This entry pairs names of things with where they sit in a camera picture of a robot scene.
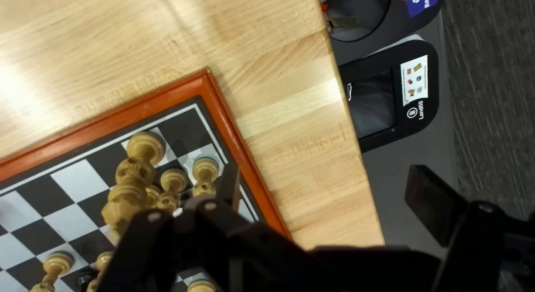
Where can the tall light wooden chess piece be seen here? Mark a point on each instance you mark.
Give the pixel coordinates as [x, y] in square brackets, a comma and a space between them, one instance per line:
[133, 179]

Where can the dark chess piece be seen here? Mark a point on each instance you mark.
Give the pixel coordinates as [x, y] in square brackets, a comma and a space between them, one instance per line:
[85, 279]

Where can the light wooden pawn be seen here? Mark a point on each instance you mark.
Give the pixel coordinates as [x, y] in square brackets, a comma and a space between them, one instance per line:
[205, 171]
[172, 186]
[53, 267]

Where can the black recycling bin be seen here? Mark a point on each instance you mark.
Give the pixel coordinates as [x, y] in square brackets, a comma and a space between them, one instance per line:
[368, 16]

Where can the black landfill bin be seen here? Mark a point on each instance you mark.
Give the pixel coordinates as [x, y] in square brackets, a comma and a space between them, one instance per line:
[388, 95]

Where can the chessboard with orange frame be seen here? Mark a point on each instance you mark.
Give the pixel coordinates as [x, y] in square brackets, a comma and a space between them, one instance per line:
[71, 191]

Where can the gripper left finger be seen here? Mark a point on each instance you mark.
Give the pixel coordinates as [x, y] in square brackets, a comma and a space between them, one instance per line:
[217, 250]

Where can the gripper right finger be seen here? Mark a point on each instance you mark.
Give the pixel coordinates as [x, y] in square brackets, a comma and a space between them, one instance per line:
[472, 242]

